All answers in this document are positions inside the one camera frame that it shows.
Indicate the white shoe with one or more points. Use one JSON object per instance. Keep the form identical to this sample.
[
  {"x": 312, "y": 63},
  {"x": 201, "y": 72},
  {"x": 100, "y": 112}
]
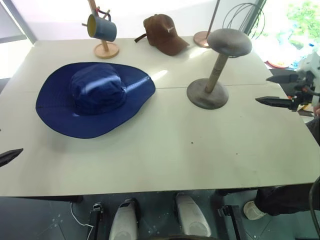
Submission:
[{"x": 253, "y": 211}]

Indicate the black table leg foot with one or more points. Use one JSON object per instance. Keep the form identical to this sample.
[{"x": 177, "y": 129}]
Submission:
[
  {"x": 231, "y": 220},
  {"x": 96, "y": 220}
]

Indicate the brown baseball cap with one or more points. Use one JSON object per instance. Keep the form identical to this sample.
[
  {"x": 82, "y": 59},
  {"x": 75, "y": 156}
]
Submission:
[{"x": 162, "y": 32}]

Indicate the silver robot foot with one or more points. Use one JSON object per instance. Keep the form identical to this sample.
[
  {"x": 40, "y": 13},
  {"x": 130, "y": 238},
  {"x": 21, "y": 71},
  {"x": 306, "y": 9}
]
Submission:
[
  {"x": 192, "y": 217},
  {"x": 125, "y": 220}
]

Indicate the person's dark trouser leg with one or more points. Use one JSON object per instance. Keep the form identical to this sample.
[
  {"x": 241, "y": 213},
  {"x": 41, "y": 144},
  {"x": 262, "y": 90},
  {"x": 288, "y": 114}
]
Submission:
[{"x": 287, "y": 200}]

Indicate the copper round-base pole stand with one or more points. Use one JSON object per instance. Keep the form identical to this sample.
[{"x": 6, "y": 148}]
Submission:
[{"x": 203, "y": 38}]

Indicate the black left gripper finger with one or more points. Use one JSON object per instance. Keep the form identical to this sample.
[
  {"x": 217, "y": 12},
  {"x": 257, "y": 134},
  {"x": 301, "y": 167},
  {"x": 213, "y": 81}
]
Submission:
[{"x": 10, "y": 155}]

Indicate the grey hat stand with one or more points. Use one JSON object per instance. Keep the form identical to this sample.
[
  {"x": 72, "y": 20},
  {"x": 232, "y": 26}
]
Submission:
[{"x": 226, "y": 42}]

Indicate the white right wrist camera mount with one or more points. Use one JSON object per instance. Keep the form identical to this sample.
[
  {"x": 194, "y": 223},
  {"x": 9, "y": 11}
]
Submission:
[{"x": 311, "y": 65}]

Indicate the silver robot left foot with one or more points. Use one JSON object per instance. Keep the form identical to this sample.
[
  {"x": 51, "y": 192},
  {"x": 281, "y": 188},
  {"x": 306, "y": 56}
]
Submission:
[{"x": 125, "y": 220}]

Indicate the blue mug yellow inside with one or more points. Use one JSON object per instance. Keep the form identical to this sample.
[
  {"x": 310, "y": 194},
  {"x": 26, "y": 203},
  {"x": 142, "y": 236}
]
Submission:
[{"x": 103, "y": 28}]

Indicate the blue wide-brim sun hat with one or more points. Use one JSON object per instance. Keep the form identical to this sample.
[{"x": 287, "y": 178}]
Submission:
[{"x": 100, "y": 87}]

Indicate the orange plate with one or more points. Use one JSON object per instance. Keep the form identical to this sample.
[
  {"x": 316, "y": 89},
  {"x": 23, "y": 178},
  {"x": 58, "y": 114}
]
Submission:
[{"x": 278, "y": 64}]

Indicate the silver robot right foot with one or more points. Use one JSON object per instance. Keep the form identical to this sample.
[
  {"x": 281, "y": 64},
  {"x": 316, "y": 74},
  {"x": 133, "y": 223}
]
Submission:
[{"x": 192, "y": 217}]

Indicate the wooden mug tree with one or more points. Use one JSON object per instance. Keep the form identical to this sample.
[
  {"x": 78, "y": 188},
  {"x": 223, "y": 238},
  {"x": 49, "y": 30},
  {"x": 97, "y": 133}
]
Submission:
[{"x": 106, "y": 50}]

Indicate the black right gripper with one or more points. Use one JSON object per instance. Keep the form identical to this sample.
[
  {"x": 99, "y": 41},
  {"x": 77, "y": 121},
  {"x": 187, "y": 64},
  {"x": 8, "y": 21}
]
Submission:
[{"x": 303, "y": 93}]

